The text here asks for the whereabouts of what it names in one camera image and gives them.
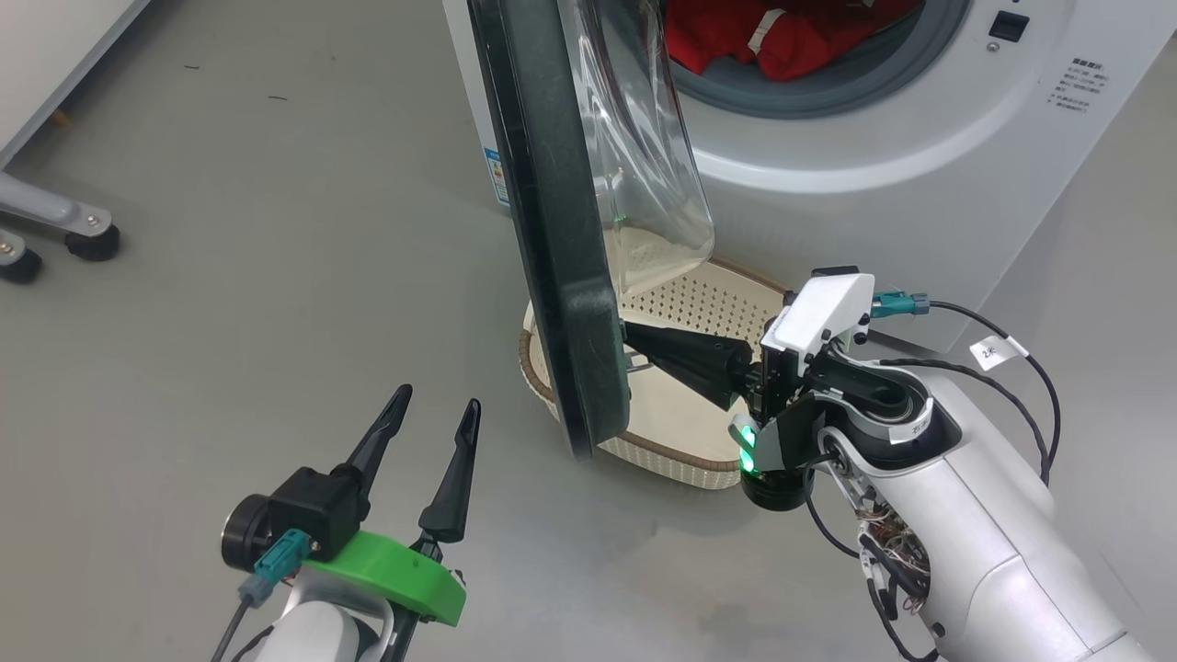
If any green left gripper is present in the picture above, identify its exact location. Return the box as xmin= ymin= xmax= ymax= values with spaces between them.
xmin=221 ymin=383 xmax=483 ymax=629

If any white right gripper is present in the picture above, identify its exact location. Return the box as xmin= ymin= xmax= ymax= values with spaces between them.
xmin=623 ymin=267 xmax=876 ymax=513

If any black round glass washer door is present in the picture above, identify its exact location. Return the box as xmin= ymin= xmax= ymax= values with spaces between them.
xmin=467 ymin=0 xmax=716 ymax=461

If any red and white garment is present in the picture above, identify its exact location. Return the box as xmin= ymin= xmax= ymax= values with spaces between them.
xmin=662 ymin=0 xmax=925 ymax=84

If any cream perforated laundry basket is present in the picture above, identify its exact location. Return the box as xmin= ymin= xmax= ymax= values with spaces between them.
xmin=518 ymin=257 xmax=792 ymax=491

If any white front-load washing machine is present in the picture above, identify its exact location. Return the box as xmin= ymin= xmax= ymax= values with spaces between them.
xmin=441 ymin=0 xmax=1177 ymax=355

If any blue energy label sticker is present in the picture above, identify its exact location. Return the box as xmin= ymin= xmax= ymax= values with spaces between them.
xmin=485 ymin=147 xmax=511 ymax=208

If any grey cart leg with caster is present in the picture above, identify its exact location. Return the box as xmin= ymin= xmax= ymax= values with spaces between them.
xmin=0 ymin=230 xmax=44 ymax=286
xmin=0 ymin=170 xmax=122 ymax=264

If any white furniture panel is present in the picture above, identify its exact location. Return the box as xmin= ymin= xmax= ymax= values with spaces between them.
xmin=0 ymin=0 xmax=153 ymax=168

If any left teal connector black cable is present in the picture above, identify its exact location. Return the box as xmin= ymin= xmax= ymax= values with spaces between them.
xmin=210 ymin=528 xmax=315 ymax=662

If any teal connector black cable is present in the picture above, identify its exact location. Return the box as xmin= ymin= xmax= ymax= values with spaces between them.
xmin=210 ymin=528 xmax=315 ymax=662
xmin=870 ymin=289 xmax=1060 ymax=488

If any right teal connector black cable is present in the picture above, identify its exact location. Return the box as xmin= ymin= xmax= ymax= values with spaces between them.
xmin=870 ymin=289 xmax=1060 ymax=488

